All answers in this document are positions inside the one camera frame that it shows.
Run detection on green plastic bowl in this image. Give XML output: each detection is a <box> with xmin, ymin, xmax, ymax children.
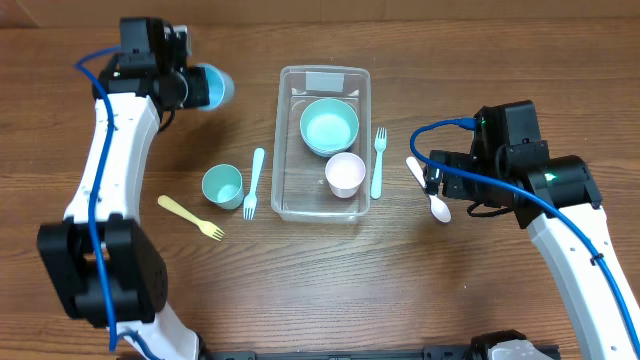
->
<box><xmin>300</xmin><ymin>98</ymin><xmax>360</xmax><ymax>157</ymax></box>

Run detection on clear plastic container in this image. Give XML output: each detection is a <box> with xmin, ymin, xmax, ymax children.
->
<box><xmin>271</xmin><ymin>65</ymin><xmax>372</xmax><ymax>223</ymax></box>

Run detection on blue plastic cup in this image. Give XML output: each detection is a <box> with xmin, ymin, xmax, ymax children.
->
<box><xmin>196</xmin><ymin>63</ymin><xmax>235</xmax><ymax>111</ymax></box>

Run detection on pink plastic cup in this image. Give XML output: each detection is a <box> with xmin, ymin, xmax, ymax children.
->
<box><xmin>325</xmin><ymin>152</ymin><xmax>366</xmax><ymax>198</ymax></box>

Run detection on green plastic cup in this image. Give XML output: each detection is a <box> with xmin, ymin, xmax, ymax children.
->
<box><xmin>201</xmin><ymin>164</ymin><xmax>244</xmax><ymax>210</ymax></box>

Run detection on pink plastic spoon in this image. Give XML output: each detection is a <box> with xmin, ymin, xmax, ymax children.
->
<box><xmin>405</xmin><ymin>156</ymin><xmax>451</xmax><ymax>223</ymax></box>

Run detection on light blue plastic fork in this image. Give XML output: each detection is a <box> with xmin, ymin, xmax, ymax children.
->
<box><xmin>243</xmin><ymin>148</ymin><xmax>266</xmax><ymax>220</ymax></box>

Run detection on green plastic fork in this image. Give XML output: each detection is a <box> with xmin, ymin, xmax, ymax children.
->
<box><xmin>371</xmin><ymin>127</ymin><xmax>387</xmax><ymax>199</ymax></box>

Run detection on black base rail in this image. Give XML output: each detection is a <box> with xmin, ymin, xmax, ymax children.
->
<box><xmin>199</xmin><ymin>329</ymin><xmax>561</xmax><ymax>360</ymax></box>

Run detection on yellow plastic fork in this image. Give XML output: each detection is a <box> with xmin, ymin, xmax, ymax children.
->
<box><xmin>157</xmin><ymin>195</ymin><xmax>224</xmax><ymax>241</ymax></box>

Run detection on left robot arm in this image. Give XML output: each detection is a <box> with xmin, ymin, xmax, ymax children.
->
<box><xmin>37</xmin><ymin>17</ymin><xmax>213</xmax><ymax>359</ymax></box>

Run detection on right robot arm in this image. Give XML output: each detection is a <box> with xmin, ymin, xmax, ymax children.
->
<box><xmin>409</xmin><ymin>100</ymin><xmax>639</xmax><ymax>359</ymax></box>

